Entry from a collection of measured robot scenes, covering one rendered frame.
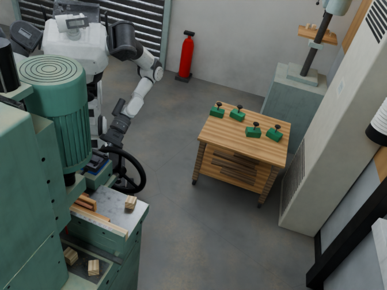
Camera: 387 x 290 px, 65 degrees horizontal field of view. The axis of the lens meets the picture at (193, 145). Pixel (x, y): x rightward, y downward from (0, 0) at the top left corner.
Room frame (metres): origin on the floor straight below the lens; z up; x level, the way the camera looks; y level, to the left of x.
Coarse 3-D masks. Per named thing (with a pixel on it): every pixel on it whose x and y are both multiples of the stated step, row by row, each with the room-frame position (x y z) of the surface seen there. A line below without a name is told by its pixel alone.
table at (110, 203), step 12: (108, 180) 0.89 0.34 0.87; (84, 192) 0.77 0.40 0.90; (96, 192) 0.79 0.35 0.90; (108, 192) 0.80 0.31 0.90; (96, 204) 0.73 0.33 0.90; (108, 204) 0.74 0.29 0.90; (120, 204) 0.75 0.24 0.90; (144, 204) 0.78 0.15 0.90; (108, 216) 0.69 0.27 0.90; (120, 216) 0.70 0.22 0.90; (132, 216) 0.71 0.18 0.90; (144, 216) 0.74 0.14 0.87; (72, 228) 0.63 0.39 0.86; (84, 228) 0.62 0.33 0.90; (132, 228) 0.65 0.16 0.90; (96, 240) 0.60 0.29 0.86; (108, 240) 0.59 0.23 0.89; (120, 252) 0.58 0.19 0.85
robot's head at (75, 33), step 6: (60, 18) 1.18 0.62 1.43; (66, 18) 1.19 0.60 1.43; (72, 18) 1.21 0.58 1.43; (60, 24) 1.17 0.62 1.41; (72, 24) 1.20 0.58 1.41; (78, 24) 1.21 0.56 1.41; (60, 30) 1.17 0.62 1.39; (66, 30) 1.18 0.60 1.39; (72, 30) 1.21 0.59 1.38; (78, 30) 1.24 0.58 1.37; (72, 36) 1.22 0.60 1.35; (78, 36) 1.23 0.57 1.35
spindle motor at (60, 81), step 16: (16, 64) 0.66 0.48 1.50; (32, 64) 0.68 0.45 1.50; (48, 64) 0.70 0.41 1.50; (64, 64) 0.71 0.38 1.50; (80, 64) 0.73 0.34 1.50; (32, 80) 0.61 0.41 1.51; (48, 80) 0.62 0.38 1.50; (64, 80) 0.64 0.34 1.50; (80, 80) 0.67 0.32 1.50; (32, 96) 0.59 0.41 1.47; (48, 96) 0.60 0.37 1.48; (64, 96) 0.62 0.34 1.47; (80, 96) 0.66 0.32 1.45; (32, 112) 0.59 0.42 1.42; (48, 112) 0.59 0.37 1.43; (64, 112) 0.61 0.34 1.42; (80, 112) 0.66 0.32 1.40; (64, 128) 0.61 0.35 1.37; (80, 128) 0.65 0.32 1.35; (64, 144) 0.61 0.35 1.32; (80, 144) 0.64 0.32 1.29; (64, 160) 0.61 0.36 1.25; (80, 160) 0.64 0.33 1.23
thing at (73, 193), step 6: (78, 174) 0.72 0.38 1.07; (78, 180) 0.69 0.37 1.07; (84, 180) 0.71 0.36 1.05; (66, 186) 0.66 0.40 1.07; (72, 186) 0.66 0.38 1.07; (78, 186) 0.68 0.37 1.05; (84, 186) 0.71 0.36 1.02; (66, 192) 0.63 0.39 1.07; (72, 192) 0.64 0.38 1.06; (78, 192) 0.67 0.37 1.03; (72, 198) 0.64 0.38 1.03; (72, 204) 0.64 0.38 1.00
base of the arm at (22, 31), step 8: (16, 24) 1.19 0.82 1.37; (24, 24) 1.21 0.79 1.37; (16, 32) 1.17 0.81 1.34; (24, 32) 1.19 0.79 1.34; (32, 32) 1.20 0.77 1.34; (40, 32) 1.22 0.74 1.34; (16, 40) 1.15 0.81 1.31; (24, 40) 1.17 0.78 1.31; (32, 40) 1.19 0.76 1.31; (24, 48) 1.25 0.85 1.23; (32, 48) 1.17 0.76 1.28
